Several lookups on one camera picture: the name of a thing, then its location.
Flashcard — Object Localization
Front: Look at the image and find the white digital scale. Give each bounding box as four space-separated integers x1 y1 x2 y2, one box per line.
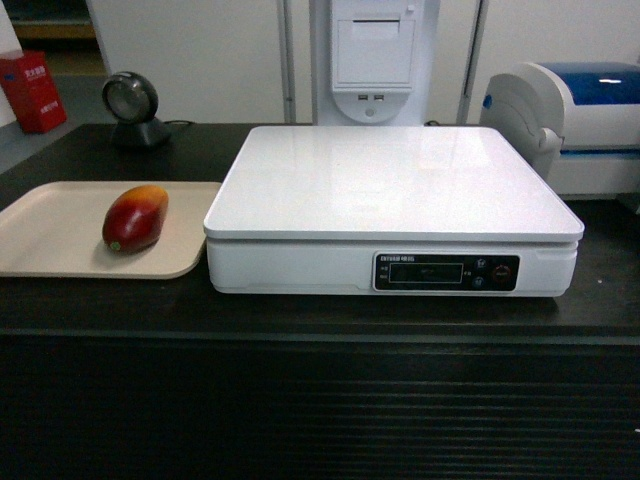
204 126 584 297

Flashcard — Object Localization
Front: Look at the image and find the dark red mango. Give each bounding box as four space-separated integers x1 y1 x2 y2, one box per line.
102 185 169 253

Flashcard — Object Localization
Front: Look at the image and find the black checkout counter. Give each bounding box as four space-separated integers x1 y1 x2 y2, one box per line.
0 122 640 480

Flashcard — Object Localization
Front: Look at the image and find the white receipt printer stand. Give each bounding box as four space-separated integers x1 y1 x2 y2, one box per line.
309 1 441 126

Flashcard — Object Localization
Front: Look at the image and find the black barcode scanner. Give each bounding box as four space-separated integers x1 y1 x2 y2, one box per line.
102 71 171 150

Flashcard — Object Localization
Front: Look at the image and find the beige plastic tray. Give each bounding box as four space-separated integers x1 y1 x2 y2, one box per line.
1 181 221 280

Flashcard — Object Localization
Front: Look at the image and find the white blue label printer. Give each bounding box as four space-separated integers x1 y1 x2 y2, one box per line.
480 62 639 198

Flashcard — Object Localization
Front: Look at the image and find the red fire extinguisher box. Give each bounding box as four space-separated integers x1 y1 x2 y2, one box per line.
1 50 67 134

